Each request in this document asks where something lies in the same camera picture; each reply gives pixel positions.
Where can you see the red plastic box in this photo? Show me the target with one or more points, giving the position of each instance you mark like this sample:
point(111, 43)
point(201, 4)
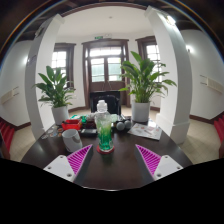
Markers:
point(71, 125)

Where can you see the white wall lamp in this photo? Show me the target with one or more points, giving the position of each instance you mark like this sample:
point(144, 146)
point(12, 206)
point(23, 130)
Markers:
point(190, 49)

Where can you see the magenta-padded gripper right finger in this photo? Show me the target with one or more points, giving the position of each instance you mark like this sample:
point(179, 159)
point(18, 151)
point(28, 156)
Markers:
point(163, 166)

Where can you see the green exit sign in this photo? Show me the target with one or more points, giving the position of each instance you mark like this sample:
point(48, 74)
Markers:
point(98, 37)

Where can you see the clear bottle with green label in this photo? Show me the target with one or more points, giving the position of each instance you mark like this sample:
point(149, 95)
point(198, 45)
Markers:
point(105, 133)

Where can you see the printed paper leaflet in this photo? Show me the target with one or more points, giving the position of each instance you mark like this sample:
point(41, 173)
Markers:
point(145, 131)

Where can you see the grey ball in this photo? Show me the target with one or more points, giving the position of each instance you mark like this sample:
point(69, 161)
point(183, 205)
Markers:
point(128, 124)
point(120, 126)

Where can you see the white mug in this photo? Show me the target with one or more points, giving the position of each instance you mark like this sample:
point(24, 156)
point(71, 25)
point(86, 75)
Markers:
point(71, 140)

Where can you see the black phone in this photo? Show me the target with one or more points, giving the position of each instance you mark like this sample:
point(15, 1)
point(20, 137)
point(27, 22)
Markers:
point(89, 132)

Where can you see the black chair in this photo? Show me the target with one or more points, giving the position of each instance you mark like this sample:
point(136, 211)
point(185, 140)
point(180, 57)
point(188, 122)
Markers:
point(110, 100)

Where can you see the dark-framed window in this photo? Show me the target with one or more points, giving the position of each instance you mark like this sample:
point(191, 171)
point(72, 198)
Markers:
point(63, 58)
point(151, 51)

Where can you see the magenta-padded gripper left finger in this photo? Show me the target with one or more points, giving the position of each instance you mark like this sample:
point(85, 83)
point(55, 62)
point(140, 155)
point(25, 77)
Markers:
point(63, 166)

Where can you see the large potted plant white pot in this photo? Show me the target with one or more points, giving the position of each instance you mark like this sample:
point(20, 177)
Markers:
point(145, 80)

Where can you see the small potted plant white pot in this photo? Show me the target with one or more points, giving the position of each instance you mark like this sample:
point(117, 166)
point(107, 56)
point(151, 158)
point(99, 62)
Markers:
point(56, 90)

